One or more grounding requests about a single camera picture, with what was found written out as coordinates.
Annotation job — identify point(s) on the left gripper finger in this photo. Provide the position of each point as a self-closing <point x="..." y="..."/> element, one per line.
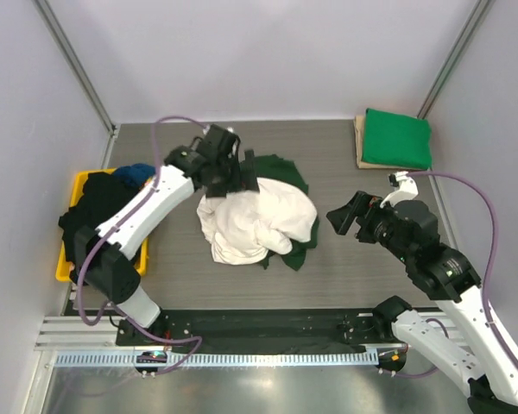
<point x="235" y="182"/>
<point x="248" y="172"/>

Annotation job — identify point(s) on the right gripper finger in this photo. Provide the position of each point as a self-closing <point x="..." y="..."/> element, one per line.
<point x="341" y="219"/>
<point x="356" y="206"/>

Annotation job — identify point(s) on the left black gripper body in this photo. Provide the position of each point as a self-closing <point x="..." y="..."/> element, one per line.
<point x="218" y="180"/>

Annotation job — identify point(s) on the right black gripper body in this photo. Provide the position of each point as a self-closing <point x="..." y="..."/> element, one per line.
<point x="375" y="223"/>

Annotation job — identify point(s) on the white and green raglan t-shirt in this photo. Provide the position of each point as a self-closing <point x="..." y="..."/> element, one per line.
<point x="249" y="227"/>

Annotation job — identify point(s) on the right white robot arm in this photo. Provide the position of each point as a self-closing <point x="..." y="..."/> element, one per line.
<point x="409" y="231"/>

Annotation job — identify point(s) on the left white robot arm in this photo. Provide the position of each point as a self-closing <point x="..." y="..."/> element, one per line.
<point x="103" y="255"/>

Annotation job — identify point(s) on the folded bright green t-shirt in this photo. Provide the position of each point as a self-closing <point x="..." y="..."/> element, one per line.
<point x="391" y="139"/>

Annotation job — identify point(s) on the blue garment in bin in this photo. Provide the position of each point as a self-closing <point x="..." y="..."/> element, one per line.
<point x="136" y="175"/>

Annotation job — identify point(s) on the folded beige t-shirt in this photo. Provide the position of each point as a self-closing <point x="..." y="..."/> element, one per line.
<point x="358" y="124"/>

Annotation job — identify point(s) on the black t-shirt in bin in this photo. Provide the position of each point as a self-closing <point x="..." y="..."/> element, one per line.
<point x="96" y="196"/>

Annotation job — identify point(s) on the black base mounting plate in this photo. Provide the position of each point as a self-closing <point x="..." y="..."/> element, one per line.
<point x="273" y="332"/>

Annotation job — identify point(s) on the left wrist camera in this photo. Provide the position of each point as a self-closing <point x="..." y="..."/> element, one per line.
<point x="210" y="127"/>

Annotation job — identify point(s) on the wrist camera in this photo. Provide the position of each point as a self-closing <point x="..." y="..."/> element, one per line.
<point x="405" y="188"/>
<point x="210" y="127"/>

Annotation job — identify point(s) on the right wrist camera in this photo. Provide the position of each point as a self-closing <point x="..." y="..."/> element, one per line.
<point x="405" y="188"/>

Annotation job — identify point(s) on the slotted cable duct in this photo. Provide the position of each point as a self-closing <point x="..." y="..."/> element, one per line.
<point x="160" y="359"/>

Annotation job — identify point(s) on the aluminium extrusion rail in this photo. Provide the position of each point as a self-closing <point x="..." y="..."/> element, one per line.
<point x="71" y="333"/>

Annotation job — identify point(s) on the right aluminium corner post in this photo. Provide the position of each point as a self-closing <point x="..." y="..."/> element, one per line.
<point x="458" y="50"/>

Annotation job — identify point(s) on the aluminium corner post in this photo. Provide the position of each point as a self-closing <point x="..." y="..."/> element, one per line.
<point x="69" y="54"/>
<point x="458" y="50"/>

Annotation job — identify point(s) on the left aluminium corner post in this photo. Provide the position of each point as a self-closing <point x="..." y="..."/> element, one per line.
<point x="69" y="54"/>

